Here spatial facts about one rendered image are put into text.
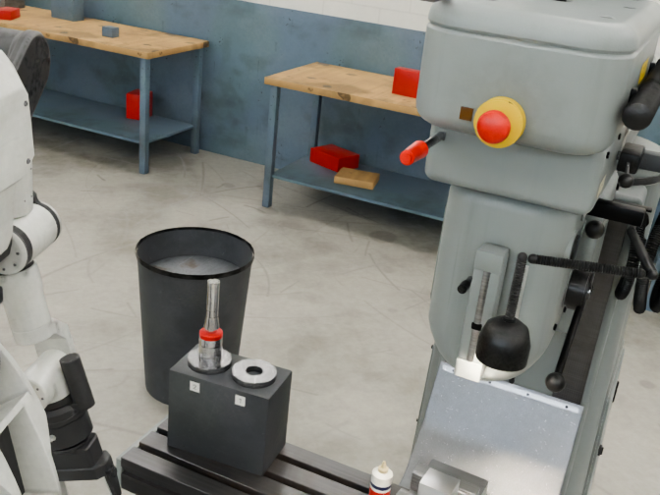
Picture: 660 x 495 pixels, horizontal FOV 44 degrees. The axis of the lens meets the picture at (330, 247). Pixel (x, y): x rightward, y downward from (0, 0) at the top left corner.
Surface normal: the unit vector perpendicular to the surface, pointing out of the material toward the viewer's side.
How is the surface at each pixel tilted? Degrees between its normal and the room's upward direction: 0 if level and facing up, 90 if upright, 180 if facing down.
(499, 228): 90
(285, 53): 90
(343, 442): 0
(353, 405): 0
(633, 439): 0
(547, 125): 90
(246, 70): 90
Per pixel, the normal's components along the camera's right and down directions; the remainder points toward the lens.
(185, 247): 0.34, 0.35
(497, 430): -0.34, -0.13
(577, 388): -0.43, 0.32
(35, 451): -0.14, 0.38
